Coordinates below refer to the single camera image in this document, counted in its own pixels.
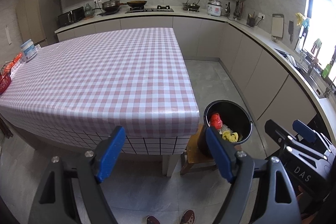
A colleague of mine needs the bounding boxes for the brown wooden stool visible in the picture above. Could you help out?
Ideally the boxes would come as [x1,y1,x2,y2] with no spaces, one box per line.
[180,124,218,176]

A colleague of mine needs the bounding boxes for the pink checkered tablecloth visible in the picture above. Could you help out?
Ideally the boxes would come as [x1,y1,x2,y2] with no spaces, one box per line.
[0,27,201,138]

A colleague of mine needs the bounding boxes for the yellow bag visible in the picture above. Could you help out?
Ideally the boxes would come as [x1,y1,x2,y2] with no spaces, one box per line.
[223,132,239,143]

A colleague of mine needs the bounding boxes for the steel kitchen sink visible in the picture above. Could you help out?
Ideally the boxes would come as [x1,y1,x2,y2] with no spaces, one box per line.
[274,48,328,98]

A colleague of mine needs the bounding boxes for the metal utensil rack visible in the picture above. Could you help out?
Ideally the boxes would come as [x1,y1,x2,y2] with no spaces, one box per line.
[234,0,244,20]

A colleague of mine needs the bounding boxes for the person's right shoe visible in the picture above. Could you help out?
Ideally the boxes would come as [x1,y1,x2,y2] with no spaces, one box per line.
[181,210,196,224]

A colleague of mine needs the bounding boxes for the metal faucet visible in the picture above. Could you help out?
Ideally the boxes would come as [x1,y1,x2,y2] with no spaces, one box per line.
[306,43,322,76]

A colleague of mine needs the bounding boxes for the black wok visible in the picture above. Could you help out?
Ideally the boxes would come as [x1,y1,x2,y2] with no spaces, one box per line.
[127,0,148,8]

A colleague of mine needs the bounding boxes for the bright window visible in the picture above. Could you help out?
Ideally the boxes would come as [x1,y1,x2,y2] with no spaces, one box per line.
[297,0,336,83]

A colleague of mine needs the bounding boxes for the black plastic bucket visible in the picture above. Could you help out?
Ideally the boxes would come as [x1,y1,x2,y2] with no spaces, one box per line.
[203,100,253,156]

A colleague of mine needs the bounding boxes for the red orange plastic bag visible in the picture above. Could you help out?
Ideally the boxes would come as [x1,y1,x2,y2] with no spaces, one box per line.
[210,113,223,128]

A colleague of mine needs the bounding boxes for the beige cutting board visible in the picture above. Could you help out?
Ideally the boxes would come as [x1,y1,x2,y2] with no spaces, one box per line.
[271,13,284,38]

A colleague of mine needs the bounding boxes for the black pan with lid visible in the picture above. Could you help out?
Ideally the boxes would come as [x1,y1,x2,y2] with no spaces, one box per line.
[101,0,128,12]

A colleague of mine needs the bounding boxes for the black microwave oven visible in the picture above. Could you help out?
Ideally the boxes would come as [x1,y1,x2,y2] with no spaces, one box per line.
[58,7,84,28]

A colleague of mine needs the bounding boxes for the white grid tablecloth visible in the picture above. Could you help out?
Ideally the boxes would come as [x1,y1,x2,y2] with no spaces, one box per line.
[24,124,193,155]

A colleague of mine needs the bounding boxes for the black utensil holder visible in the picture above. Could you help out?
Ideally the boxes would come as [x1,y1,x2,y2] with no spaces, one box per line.
[247,12,257,28]

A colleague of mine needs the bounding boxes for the metal pot with bail handle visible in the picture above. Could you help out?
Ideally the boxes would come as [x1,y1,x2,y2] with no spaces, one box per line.
[182,0,201,12]

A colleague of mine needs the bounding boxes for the black gas stove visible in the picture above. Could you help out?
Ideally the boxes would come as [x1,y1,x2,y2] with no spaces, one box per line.
[125,5,174,14]

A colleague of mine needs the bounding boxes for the white rice cooker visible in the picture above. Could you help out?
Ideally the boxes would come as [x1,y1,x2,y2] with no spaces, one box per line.
[207,0,223,17]

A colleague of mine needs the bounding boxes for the beige refrigerator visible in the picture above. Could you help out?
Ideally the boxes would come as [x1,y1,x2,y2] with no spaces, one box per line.
[16,0,49,47]

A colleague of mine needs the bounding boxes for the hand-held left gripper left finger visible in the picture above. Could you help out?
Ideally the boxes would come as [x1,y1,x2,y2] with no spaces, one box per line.
[28,126,126,224]

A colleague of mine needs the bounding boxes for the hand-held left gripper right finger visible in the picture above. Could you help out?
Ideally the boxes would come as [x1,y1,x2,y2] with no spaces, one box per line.
[205,126,302,224]

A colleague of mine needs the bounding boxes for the white jar blue label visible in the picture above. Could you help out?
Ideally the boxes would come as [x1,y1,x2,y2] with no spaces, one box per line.
[20,40,38,63]

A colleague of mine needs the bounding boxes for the black induction cooker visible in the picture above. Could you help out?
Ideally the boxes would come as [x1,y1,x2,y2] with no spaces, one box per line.
[97,9,121,16]

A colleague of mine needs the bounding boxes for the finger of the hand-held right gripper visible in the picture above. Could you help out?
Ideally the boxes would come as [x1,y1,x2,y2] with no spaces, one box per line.
[265,120,326,162]
[293,120,336,156]

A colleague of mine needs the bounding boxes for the beige base cabinets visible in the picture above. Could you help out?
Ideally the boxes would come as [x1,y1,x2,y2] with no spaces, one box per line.
[55,15,318,122]

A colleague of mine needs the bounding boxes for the green hanging cloth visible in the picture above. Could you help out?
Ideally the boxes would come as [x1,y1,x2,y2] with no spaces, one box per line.
[312,38,323,52]

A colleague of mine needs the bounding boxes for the person's right hand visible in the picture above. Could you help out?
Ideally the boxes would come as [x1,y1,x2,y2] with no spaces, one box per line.
[297,185,320,222]

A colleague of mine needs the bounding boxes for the orange plastic item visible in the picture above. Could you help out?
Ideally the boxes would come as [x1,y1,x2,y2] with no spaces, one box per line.
[12,53,23,67]

